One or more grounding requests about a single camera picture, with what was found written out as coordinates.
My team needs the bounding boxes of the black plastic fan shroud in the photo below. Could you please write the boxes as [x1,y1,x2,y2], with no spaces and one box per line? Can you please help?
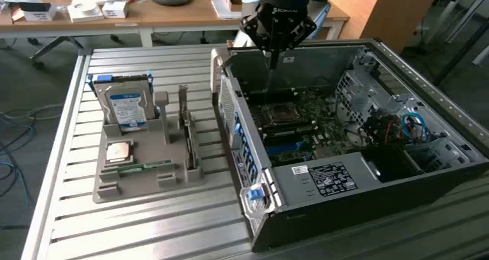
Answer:
[361,144,425,183]

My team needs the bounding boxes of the CPU socket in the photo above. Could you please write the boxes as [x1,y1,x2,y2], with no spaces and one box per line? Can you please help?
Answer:
[263,102,303,126]

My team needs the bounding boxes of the white tape roll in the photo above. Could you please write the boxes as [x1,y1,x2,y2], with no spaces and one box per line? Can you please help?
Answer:
[72,2,100,14]

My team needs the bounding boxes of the white box with black lid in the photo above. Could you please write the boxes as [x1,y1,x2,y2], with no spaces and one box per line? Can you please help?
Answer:
[19,2,57,22]

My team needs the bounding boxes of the flat white box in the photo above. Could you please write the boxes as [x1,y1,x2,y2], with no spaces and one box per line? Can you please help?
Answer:
[67,1,105,23]

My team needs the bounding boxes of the hard disk in blue carrier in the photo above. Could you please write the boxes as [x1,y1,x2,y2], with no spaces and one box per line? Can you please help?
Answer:
[87,70,155,132]

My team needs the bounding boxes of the CPU chip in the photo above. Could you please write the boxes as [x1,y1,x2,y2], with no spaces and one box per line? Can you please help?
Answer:
[105,141,133,162]

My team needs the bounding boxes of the blue wire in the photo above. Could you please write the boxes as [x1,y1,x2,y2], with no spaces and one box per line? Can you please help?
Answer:
[403,112,432,143]

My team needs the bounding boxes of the black graphics card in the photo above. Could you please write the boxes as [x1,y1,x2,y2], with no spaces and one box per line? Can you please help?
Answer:
[177,84,201,172]

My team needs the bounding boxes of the green RAM stick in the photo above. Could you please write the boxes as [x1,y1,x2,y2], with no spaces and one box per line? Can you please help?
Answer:
[101,159,173,176]

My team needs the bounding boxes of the blue expansion slot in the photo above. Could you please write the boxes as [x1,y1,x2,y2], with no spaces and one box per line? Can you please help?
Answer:
[267,144,305,155]

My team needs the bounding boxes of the green motherboard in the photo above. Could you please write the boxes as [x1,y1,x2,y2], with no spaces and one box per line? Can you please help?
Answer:
[247,88,368,168]

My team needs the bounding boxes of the black RAM slot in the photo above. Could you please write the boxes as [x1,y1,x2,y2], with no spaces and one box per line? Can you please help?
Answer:
[264,129,319,138]
[263,123,316,131]

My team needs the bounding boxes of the black open PC case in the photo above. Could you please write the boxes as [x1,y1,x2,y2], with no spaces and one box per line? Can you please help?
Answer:
[209,38,489,254]

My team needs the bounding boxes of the white paper booklet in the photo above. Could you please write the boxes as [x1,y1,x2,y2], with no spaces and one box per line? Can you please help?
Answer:
[211,0,243,19]

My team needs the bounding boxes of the grey power supply unit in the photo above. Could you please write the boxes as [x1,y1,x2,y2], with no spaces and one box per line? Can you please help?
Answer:
[272,152,383,208]

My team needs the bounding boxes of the wooden cabinet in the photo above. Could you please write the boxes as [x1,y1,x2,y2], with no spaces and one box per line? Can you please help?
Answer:
[328,0,446,54]

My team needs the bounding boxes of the metal disk bay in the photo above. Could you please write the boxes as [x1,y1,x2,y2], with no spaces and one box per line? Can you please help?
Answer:
[403,138,470,174]

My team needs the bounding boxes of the blue floor cable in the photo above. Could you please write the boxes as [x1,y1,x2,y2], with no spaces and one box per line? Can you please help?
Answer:
[0,111,37,231]

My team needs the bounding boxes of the grey floor cable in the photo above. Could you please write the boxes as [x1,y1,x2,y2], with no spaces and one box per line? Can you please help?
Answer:
[0,103,65,121]

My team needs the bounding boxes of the white labelled box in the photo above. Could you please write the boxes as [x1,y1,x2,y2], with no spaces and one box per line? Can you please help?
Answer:
[101,1,129,19]

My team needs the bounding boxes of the wooden desk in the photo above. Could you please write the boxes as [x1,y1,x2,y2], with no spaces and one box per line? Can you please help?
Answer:
[0,0,351,48]

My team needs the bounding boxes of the blue case latch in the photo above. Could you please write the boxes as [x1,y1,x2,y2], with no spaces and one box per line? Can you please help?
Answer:
[247,187,265,201]

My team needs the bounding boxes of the coloured wire bundle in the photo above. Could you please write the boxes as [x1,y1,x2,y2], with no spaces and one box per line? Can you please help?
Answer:
[363,113,405,145]

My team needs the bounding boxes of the grey parts rack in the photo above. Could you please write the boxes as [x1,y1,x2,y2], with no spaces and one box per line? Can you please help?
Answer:
[92,90,209,204]

